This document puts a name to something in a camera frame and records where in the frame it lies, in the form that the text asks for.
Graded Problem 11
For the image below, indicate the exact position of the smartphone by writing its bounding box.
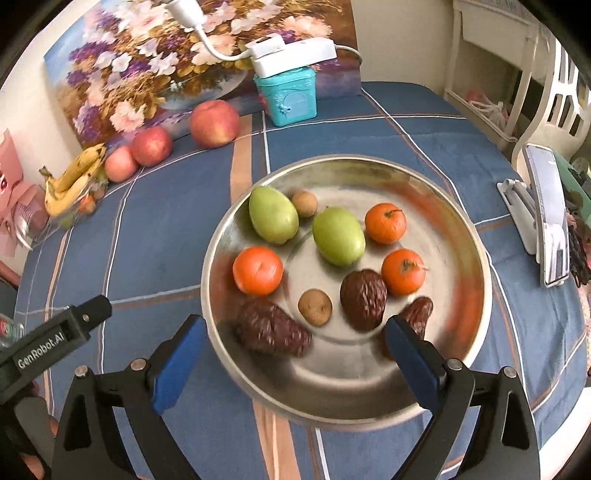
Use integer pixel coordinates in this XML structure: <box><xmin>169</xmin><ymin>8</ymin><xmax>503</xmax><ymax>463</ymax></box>
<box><xmin>524</xmin><ymin>143</ymin><xmax>571</xmax><ymax>288</ymax></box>

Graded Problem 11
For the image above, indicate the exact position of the white chair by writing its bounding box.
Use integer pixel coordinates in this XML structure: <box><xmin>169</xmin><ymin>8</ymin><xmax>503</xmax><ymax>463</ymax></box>
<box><xmin>510</xmin><ymin>28</ymin><xmax>591</xmax><ymax>185</ymax></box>

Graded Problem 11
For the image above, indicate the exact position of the blue plaid tablecloth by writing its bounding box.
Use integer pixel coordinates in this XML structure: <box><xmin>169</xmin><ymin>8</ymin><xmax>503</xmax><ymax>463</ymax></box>
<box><xmin>14</xmin><ymin>82</ymin><xmax>591</xmax><ymax>480</ymax></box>

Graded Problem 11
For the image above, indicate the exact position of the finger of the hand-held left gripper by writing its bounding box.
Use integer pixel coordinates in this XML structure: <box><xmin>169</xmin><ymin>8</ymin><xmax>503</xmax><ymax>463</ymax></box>
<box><xmin>68</xmin><ymin>295</ymin><xmax>113</xmax><ymax>343</ymax></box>

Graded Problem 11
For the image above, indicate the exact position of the clear plastic tray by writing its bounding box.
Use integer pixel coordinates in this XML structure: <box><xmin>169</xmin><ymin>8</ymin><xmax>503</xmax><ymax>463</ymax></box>
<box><xmin>44</xmin><ymin>175</ymin><xmax>109</xmax><ymax>230</ymax></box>

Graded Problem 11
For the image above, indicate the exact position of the tan longan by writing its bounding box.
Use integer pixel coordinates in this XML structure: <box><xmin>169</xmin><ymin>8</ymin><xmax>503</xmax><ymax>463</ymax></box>
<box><xmin>298</xmin><ymin>289</ymin><xmax>333</xmax><ymax>328</ymax></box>
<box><xmin>291</xmin><ymin>190</ymin><xmax>319</xmax><ymax>219</ymax></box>

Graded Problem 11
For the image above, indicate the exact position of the plastic bag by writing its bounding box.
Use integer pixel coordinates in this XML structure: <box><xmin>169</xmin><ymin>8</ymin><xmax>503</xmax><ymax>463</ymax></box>
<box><xmin>466</xmin><ymin>90</ymin><xmax>513</xmax><ymax>134</ymax></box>

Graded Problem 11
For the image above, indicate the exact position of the white plug and cable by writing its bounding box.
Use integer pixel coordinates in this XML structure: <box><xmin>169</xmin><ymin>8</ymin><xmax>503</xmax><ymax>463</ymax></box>
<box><xmin>165</xmin><ymin>0</ymin><xmax>254</xmax><ymax>61</ymax></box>

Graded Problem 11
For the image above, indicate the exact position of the white shelf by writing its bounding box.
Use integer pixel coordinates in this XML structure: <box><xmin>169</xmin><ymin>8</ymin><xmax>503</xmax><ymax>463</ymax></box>
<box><xmin>443</xmin><ymin>0</ymin><xmax>541</xmax><ymax>148</ymax></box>

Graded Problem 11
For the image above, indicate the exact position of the round dark wrinkled passion fruit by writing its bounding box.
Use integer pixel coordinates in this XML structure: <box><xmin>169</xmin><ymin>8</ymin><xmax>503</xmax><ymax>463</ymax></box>
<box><xmin>340</xmin><ymin>270</ymin><xmax>389</xmax><ymax>332</ymax></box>

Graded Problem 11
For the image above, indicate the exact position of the flower painting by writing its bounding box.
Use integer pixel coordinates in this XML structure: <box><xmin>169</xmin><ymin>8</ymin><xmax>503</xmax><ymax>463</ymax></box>
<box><xmin>43</xmin><ymin>0</ymin><xmax>363</xmax><ymax>148</ymax></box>

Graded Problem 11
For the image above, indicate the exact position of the pink packaging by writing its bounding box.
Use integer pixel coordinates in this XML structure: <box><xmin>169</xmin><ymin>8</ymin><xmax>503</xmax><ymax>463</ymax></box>
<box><xmin>0</xmin><ymin>129</ymin><xmax>49</xmax><ymax>252</ymax></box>

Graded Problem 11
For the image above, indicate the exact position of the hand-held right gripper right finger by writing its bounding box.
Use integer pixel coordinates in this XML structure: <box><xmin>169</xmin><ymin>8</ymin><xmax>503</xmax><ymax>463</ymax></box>
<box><xmin>385</xmin><ymin>315</ymin><xmax>541</xmax><ymax>480</ymax></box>

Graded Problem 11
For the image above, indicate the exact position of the elongated dark wrinkled passion fruit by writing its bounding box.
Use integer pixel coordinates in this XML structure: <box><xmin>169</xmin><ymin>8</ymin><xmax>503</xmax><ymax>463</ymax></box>
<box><xmin>233</xmin><ymin>299</ymin><xmax>314</xmax><ymax>357</ymax></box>

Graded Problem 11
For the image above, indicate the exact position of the white power strip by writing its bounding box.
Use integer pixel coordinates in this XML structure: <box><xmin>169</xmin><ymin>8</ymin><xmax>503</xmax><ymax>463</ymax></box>
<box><xmin>245</xmin><ymin>37</ymin><xmax>338</xmax><ymax>78</ymax></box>

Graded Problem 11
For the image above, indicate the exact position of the brown-spotted yellow banana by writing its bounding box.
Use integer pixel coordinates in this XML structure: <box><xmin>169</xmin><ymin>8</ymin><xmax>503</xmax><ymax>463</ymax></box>
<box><xmin>54</xmin><ymin>143</ymin><xmax>107</xmax><ymax>192</ymax></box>

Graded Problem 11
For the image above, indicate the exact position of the white power cable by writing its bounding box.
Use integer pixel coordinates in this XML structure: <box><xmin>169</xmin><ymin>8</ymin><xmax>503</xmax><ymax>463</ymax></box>
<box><xmin>335</xmin><ymin>45</ymin><xmax>364</xmax><ymax>70</ymax></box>

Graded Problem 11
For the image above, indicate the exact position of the white phone stand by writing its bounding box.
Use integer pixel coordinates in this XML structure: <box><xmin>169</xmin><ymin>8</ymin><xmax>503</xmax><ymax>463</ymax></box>
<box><xmin>496</xmin><ymin>179</ymin><xmax>571</xmax><ymax>273</ymax></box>

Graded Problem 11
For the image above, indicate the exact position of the red apple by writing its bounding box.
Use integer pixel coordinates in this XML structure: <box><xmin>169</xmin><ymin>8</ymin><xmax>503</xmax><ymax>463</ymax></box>
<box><xmin>130</xmin><ymin>126</ymin><xmax>174</xmax><ymax>167</ymax></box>
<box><xmin>104</xmin><ymin>147</ymin><xmax>139</xmax><ymax>182</ymax></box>
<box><xmin>189</xmin><ymin>100</ymin><xmax>241</xmax><ymax>149</ymax></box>

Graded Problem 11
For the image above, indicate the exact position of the round metal plate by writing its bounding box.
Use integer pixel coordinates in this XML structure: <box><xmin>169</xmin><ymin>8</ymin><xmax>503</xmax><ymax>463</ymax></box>
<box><xmin>200</xmin><ymin>154</ymin><xmax>492</xmax><ymax>432</ymax></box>

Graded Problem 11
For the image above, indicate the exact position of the dried red date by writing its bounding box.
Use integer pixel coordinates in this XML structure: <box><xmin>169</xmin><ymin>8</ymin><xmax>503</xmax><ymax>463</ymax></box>
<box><xmin>383</xmin><ymin>296</ymin><xmax>435</xmax><ymax>361</ymax></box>

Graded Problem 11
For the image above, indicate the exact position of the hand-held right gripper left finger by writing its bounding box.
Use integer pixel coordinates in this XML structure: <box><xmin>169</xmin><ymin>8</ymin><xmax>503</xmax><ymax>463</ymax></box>
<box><xmin>51</xmin><ymin>315</ymin><xmax>208</xmax><ymax>480</ymax></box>

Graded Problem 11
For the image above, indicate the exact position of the clear glass cup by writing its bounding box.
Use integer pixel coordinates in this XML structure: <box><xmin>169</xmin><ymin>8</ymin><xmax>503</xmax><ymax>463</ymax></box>
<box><xmin>0</xmin><ymin>314</ymin><xmax>26</xmax><ymax>352</ymax></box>

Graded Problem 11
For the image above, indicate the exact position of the teal toy house box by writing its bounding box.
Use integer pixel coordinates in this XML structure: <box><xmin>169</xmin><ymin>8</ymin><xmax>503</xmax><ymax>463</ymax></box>
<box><xmin>253</xmin><ymin>66</ymin><xmax>318</xmax><ymax>127</ymax></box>

